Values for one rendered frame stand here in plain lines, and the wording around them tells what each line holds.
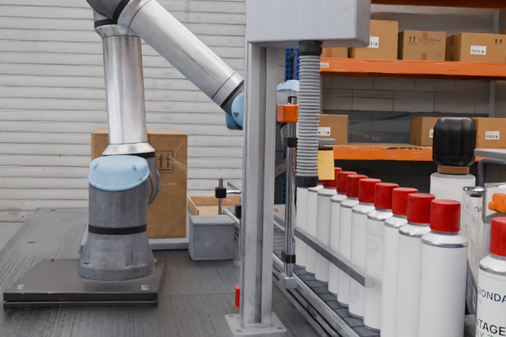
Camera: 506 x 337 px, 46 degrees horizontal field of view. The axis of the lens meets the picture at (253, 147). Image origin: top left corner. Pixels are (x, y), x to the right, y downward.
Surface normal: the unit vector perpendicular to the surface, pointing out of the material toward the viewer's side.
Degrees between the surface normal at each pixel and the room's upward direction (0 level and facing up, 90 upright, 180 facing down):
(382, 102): 90
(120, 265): 71
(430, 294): 90
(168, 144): 90
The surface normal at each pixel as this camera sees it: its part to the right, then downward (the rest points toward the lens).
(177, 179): 0.20, 0.07
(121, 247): 0.38, -0.26
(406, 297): -0.69, 0.03
